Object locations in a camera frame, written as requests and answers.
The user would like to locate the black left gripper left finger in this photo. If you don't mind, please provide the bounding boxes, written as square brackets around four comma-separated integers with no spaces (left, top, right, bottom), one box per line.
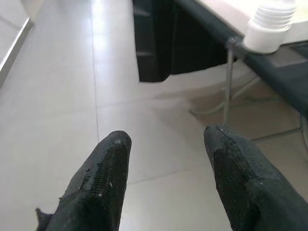
[35,129,133,231]

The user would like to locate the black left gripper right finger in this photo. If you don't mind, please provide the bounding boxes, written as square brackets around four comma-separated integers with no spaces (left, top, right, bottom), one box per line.
[203,124,308,231]

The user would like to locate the black tablecloth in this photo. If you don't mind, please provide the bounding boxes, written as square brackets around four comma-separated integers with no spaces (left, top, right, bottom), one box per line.
[131,0,308,121]

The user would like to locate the grey metal table leg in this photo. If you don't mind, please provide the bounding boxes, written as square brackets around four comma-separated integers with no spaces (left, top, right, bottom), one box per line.
[222,44,238,124]

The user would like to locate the white plastic table top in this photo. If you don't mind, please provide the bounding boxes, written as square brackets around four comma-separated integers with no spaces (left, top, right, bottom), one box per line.
[196,0,308,54]

